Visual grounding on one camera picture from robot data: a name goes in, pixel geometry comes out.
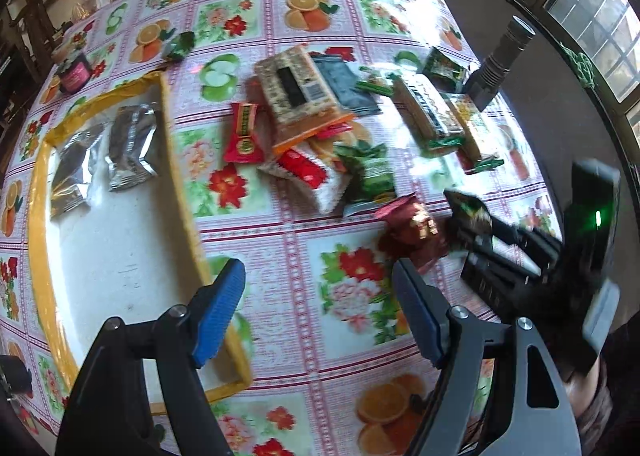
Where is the small clear green-ended packet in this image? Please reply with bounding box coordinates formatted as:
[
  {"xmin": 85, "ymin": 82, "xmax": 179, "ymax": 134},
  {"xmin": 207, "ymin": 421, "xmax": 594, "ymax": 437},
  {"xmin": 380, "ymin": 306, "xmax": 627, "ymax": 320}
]
[{"xmin": 356, "ymin": 76, "xmax": 401, "ymax": 97}]

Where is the person's right forearm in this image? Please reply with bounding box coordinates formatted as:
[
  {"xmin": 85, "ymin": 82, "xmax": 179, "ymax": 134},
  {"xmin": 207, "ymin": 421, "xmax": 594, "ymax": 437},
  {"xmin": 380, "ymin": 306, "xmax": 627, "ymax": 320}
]
[{"xmin": 562, "ymin": 361, "xmax": 618, "ymax": 439}]

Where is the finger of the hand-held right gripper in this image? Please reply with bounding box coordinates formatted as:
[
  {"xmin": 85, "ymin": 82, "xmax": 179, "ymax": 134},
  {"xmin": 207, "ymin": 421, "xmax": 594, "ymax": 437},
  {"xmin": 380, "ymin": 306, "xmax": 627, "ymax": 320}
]
[
  {"xmin": 487, "ymin": 216, "xmax": 562, "ymax": 259},
  {"xmin": 457, "ymin": 231, "xmax": 545, "ymax": 281}
]

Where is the small green candy packet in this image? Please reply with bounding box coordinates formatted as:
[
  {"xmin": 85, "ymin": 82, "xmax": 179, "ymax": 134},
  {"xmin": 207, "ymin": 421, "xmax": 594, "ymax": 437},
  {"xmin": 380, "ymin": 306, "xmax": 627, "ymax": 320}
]
[{"xmin": 162, "ymin": 31, "xmax": 196, "ymax": 62}]

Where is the dark teal snack packet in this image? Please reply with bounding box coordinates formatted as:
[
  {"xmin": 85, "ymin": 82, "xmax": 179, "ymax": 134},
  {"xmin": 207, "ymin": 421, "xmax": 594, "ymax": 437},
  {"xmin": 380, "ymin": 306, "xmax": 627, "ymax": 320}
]
[{"xmin": 312, "ymin": 55, "xmax": 383, "ymax": 116}]

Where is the grey metal flashlight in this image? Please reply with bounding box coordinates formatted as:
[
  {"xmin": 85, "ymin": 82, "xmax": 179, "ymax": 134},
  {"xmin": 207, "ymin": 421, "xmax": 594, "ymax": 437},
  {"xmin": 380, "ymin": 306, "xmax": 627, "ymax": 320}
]
[{"xmin": 462, "ymin": 16, "xmax": 533, "ymax": 112}]

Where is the green printed snack packet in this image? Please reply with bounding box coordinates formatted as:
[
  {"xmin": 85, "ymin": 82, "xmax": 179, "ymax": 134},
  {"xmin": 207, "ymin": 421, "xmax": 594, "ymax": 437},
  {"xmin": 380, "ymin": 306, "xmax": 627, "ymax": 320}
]
[{"xmin": 422, "ymin": 47, "xmax": 468, "ymax": 92}]

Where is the bright green snack packet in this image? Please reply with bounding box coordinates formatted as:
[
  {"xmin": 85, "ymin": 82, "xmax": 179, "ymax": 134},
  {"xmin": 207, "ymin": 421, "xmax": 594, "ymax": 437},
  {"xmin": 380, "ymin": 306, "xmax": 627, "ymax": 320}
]
[{"xmin": 334, "ymin": 141, "xmax": 398, "ymax": 209}]

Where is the yellow-edged white tray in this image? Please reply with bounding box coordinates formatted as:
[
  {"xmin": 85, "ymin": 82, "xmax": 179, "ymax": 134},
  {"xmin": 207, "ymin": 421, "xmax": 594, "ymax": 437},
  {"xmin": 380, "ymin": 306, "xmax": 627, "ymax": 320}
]
[{"xmin": 27, "ymin": 71, "xmax": 253, "ymax": 417}]

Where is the clear plastic bag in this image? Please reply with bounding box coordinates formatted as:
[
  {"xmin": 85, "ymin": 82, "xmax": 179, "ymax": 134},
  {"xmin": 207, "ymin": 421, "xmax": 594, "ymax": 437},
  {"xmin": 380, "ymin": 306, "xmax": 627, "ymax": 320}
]
[{"xmin": 70, "ymin": 0, "xmax": 111, "ymax": 22}]

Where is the red and white snack packet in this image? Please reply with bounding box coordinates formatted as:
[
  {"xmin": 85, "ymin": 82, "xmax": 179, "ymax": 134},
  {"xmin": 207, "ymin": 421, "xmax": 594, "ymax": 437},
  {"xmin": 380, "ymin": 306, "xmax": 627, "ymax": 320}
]
[{"xmin": 257, "ymin": 143, "xmax": 346, "ymax": 215}]

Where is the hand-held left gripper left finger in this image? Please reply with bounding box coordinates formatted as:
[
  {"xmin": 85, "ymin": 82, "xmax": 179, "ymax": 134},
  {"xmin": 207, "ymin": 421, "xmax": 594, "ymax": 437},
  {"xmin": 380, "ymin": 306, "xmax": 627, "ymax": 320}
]
[{"xmin": 55, "ymin": 257, "xmax": 247, "ymax": 456}]

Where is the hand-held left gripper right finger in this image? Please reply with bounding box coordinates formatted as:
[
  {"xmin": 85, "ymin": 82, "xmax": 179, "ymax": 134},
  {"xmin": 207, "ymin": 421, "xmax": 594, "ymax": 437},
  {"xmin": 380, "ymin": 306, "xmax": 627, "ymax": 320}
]
[{"xmin": 391, "ymin": 258, "xmax": 583, "ymax": 456}]

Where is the large clear cracker packet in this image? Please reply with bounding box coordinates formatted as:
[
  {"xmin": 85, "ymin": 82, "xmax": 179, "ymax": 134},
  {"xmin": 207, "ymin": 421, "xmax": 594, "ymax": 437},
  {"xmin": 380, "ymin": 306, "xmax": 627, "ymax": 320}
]
[{"xmin": 253, "ymin": 45, "xmax": 341, "ymax": 126}]

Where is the shiny red gold candy packet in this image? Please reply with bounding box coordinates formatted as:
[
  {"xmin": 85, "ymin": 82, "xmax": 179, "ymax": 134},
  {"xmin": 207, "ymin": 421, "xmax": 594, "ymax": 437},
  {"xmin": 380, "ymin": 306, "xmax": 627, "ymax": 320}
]
[{"xmin": 375, "ymin": 193, "xmax": 451, "ymax": 272}]

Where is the pink jar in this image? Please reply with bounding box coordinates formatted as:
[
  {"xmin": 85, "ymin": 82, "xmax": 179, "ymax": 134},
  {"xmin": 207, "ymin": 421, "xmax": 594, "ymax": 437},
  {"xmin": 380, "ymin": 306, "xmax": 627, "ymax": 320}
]
[{"xmin": 54, "ymin": 53, "xmax": 93, "ymax": 94}]

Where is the red candy packet framed label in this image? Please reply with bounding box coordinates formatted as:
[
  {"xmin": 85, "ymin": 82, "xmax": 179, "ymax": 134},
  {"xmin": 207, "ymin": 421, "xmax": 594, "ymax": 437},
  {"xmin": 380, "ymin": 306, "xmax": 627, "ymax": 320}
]
[{"xmin": 222, "ymin": 102, "xmax": 266, "ymax": 166}]

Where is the cracker packet with green ends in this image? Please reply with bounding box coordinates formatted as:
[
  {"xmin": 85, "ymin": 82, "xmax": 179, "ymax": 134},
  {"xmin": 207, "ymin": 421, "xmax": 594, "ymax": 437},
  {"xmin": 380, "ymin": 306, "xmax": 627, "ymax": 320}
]
[{"xmin": 392, "ymin": 76, "xmax": 468, "ymax": 158}]

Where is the silver foil packet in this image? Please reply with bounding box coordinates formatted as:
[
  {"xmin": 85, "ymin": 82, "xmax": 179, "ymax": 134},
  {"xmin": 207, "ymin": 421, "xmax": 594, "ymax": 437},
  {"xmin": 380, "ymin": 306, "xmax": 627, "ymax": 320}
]
[
  {"xmin": 50, "ymin": 128, "xmax": 108, "ymax": 219},
  {"xmin": 105, "ymin": 103, "xmax": 161, "ymax": 192}
]

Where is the floral fruit print tablecloth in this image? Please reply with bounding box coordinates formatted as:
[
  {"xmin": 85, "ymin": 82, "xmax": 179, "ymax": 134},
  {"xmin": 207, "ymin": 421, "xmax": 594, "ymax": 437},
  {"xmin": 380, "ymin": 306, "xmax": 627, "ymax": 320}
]
[{"xmin": 0, "ymin": 0, "xmax": 568, "ymax": 456}]

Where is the orange snack packet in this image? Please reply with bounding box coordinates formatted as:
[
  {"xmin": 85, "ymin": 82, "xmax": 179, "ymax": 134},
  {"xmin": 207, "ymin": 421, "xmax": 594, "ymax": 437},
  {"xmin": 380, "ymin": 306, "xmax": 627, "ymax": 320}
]
[{"xmin": 272, "ymin": 108, "xmax": 353, "ymax": 155}]

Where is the barred window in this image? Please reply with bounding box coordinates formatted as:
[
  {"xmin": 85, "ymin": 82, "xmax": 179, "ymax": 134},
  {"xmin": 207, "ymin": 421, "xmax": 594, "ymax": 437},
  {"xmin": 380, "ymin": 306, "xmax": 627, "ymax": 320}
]
[{"xmin": 395, "ymin": 0, "xmax": 640, "ymax": 137}]

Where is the yellow cracker packet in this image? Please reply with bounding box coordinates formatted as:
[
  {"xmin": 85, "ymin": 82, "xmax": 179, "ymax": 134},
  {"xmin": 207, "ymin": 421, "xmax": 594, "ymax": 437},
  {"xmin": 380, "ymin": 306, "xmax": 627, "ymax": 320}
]
[{"xmin": 445, "ymin": 93, "xmax": 506, "ymax": 174}]

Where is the dark green gold snack packet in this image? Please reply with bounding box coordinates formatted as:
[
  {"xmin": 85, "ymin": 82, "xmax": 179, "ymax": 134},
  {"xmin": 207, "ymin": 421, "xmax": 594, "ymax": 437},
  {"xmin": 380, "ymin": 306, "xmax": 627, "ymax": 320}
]
[{"xmin": 444, "ymin": 188, "xmax": 495, "ymax": 238}]

